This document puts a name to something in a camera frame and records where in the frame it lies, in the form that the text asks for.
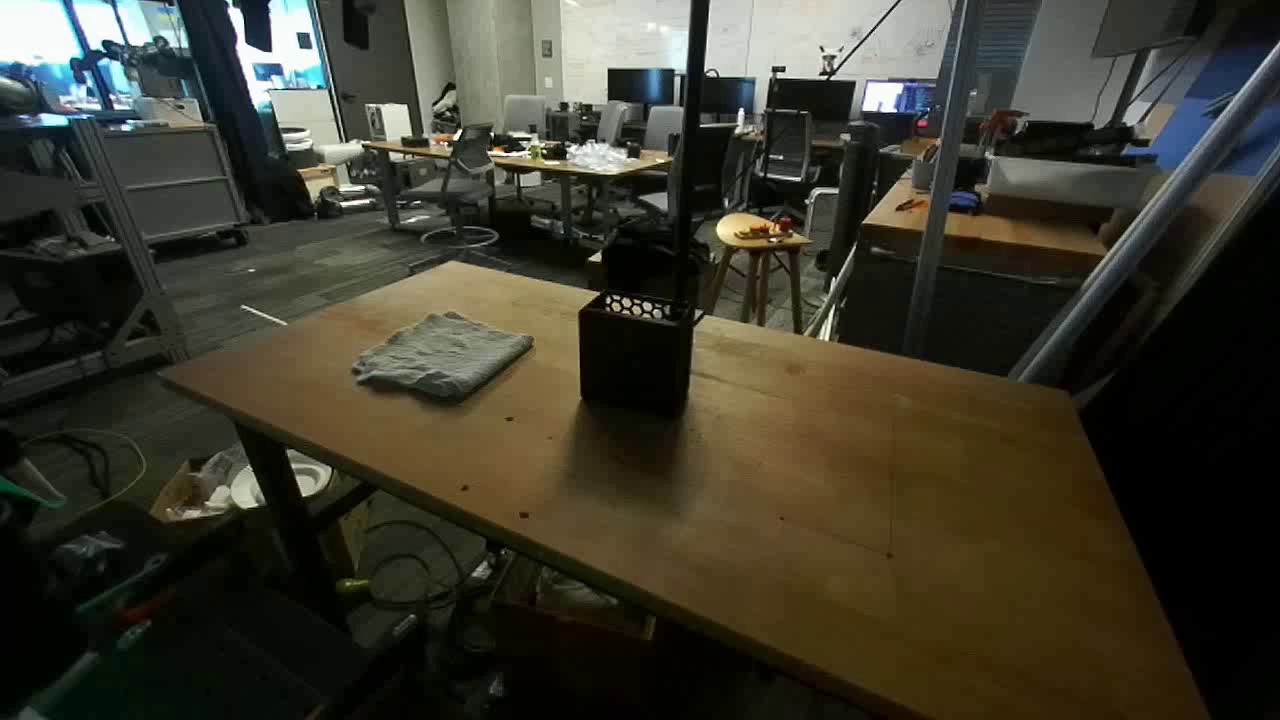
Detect black high-back office chair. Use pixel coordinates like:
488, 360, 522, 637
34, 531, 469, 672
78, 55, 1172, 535
751, 104, 820, 214

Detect black mesh box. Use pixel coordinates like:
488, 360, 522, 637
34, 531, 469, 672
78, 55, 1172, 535
577, 290, 701, 422

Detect white round bowl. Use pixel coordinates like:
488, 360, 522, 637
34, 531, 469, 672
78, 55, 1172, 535
230, 447, 337, 515

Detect silver vertical metal pole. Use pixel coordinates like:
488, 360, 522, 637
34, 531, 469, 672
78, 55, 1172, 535
901, 0, 985, 356

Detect wooden top workbench with drawers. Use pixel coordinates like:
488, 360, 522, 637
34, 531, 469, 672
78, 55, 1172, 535
836, 171, 1111, 381

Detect dark computer monitor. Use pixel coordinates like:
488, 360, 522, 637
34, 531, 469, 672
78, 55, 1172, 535
696, 71, 759, 126
604, 64, 680, 112
763, 71, 859, 131

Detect grey metal shelf rack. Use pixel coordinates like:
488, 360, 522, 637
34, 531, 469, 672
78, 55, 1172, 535
0, 112, 193, 413

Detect grey rolling cabinet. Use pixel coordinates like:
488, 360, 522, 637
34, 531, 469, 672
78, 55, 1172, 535
92, 122, 251, 253

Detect grey mesh office chair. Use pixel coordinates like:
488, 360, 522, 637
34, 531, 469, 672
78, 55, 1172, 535
419, 122, 504, 253

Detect grey cloth towel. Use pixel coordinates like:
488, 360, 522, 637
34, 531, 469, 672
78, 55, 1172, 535
352, 310, 535, 407

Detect long wooden office desk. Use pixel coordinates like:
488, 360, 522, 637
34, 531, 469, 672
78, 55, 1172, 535
366, 131, 678, 248

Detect lit blue computer monitor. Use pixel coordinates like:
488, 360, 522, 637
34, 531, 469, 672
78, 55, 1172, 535
855, 75, 946, 122

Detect silver diagonal metal pole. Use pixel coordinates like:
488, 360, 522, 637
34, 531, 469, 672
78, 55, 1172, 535
1007, 41, 1280, 388

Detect black vertical stand pole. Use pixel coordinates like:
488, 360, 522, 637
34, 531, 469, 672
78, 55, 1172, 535
670, 0, 711, 323

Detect black table leg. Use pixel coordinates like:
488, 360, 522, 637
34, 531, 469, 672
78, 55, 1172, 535
236, 422, 339, 607

